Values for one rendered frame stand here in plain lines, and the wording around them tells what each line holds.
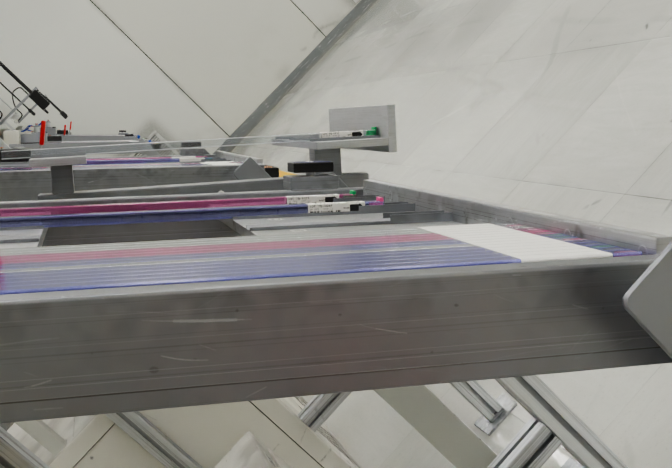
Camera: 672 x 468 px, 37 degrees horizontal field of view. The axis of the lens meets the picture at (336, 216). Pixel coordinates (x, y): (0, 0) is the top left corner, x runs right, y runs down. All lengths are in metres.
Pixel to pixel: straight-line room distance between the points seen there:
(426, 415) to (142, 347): 1.11
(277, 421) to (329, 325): 1.55
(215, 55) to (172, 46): 0.36
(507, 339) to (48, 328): 0.25
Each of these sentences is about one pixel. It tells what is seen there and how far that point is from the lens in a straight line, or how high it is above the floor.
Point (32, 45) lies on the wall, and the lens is 8.64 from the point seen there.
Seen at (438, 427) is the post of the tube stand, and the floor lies 0.31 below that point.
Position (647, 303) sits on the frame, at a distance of 0.56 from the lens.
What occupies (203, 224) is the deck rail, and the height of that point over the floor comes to 0.84.
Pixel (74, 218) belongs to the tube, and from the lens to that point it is 1.01.
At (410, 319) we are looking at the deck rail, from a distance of 0.56.
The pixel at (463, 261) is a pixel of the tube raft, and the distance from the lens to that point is 0.60.
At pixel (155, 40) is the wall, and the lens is 8.66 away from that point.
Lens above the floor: 1.02
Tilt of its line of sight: 13 degrees down
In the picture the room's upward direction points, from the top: 45 degrees counter-clockwise
